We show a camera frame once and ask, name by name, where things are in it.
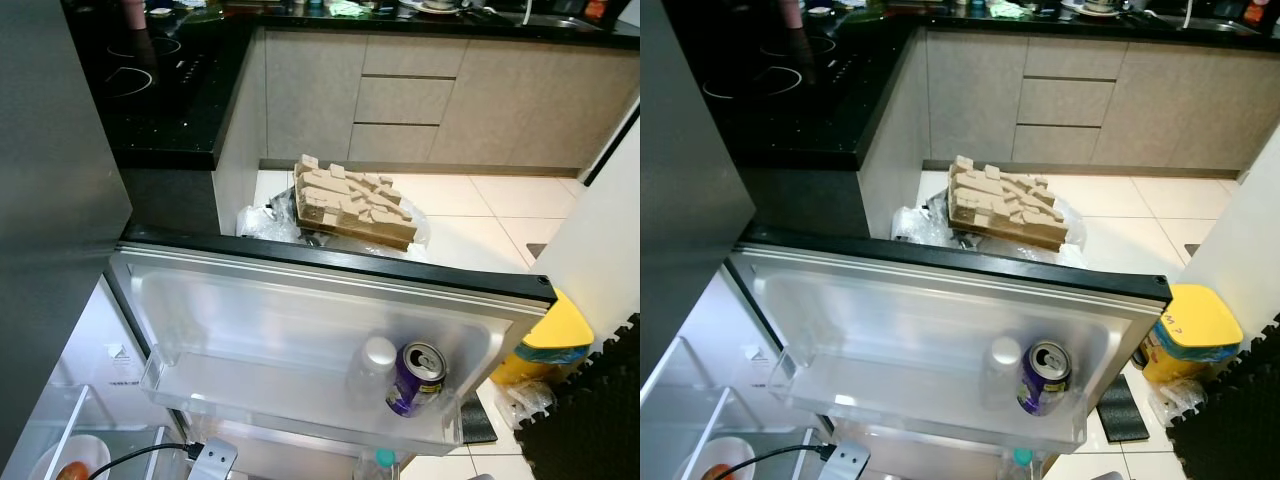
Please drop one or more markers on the silver fridge door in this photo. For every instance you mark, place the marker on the silver fridge door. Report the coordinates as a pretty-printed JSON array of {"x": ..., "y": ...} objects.
[
  {"x": 920, "y": 310},
  {"x": 300, "y": 310}
]

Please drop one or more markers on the silver fridge cabinet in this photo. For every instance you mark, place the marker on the silver fridge cabinet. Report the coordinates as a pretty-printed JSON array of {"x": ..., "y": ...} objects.
[
  {"x": 700, "y": 370},
  {"x": 80, "y": 370}
]

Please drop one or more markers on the clear fridge door shelf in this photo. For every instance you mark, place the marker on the clear fridge door shelf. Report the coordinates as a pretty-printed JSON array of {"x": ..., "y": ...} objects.
[
  {"x": 250, "y": 395},
  {"x": 880, "y": 398}
]

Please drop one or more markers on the yellow bin with blue bag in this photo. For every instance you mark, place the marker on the yellow bin with blue bag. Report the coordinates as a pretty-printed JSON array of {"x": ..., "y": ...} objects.
[
  {"x": 1195, "y": 335},
  {"x": 550, "y": 340}
]

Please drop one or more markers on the black interlocking foam mat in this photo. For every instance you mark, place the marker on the black interlocking foam mat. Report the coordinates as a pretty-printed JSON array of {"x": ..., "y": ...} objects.
[
  {"x": 1230, "y": 425},
  {"x": 590, "y": 425}
]

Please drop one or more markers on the grey kitchen cabinets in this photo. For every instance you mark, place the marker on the grey kitchen cabinets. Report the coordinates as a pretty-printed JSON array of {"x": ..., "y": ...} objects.
[
  {"x": 500, "y": 100},
  {"x": 1170, "y": 100}
]

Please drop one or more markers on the crumpled clear plastic bag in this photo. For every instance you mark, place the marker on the crumpled clear plastic bag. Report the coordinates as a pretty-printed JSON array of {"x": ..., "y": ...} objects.
[
  {"x": 1175, "y": 400},
  {"x": 525, "y": 402}
]

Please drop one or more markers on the black kitchen counter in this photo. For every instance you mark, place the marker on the black kitchen counter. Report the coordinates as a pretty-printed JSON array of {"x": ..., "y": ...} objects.
[
  {"x": 170, "y": 130},
  {"x": 830, "y": 130}
]

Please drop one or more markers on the black induction hob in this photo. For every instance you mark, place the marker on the black induction hob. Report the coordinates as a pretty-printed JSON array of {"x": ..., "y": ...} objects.
[
  {"x": 150, "y": 70},
  {"x": 790, "y": 70}
]

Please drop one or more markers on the small orange container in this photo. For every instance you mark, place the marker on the small orange container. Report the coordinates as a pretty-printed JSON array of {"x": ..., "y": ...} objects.
[
  {"x": 1258, "y": 11},
  {"x": 595, "y": 9}
]

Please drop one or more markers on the white plate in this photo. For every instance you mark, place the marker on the white plate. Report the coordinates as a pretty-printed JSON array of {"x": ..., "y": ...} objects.
[
  {"x": 45, "y": 462},
  {"x": 740, "y": 455}
]

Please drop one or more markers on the small black ribbed mat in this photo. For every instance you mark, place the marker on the small black ribbed mat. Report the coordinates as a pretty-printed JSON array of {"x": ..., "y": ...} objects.
[
  {"x": 1122, "y": 408},
  {"x": 478, "y": 420}
]

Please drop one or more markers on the red tomato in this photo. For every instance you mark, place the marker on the red tomato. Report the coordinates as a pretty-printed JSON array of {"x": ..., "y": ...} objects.
[
  {"x": 718, "y": 473},
  {"x": 72, "y": 471}
]

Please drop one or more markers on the purple soda can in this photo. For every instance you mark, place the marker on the purple soda can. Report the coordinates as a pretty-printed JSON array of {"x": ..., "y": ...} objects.
[
  {"x": 418, "y": 380},
  {"x": 1045, "y": 380}
]

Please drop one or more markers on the pink tumbler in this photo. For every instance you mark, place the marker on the pink tumbler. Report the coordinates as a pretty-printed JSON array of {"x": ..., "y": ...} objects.
[
  {"x": 790, "y": 12},
  {"x": 132, "y": 12}
]

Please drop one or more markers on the brown cardboard packing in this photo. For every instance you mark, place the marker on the brown cardboard packing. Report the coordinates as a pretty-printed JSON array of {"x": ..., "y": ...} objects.
[
  {"x": 1005, "y": 205},
  {"x": 350, "y": 205}
]

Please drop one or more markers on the white capped clear bottle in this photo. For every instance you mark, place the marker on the white capped clear bottle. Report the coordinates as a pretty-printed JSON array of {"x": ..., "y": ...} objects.
[
  {"x": 1000, "y": 370},
  {"x": 372, "y": 370}
]

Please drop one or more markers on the steel cooking pot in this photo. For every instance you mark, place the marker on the steel cooking pot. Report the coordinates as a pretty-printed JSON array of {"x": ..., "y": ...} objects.
[
  {"x": 1095, "y": 5},
  {"x": 435, "y": 5}
]

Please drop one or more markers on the teal capped clear bottle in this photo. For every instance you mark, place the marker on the teal capped clear bottle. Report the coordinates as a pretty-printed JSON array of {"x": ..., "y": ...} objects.
[
  {"x": 1020, "y": 463},
  {"x": 385, "y": 463}
]

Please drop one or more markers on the green cloth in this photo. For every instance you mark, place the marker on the green cloth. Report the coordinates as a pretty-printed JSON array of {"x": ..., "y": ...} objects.
[
  {"x": 345, "y": 8},
  {"x": 1005, "y": 9}
]

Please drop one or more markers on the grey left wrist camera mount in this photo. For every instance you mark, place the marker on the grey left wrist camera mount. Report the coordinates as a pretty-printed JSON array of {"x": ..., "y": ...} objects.
[
  {"x": 848, "y": 463},
  {"x": 212, "y": 463}
]

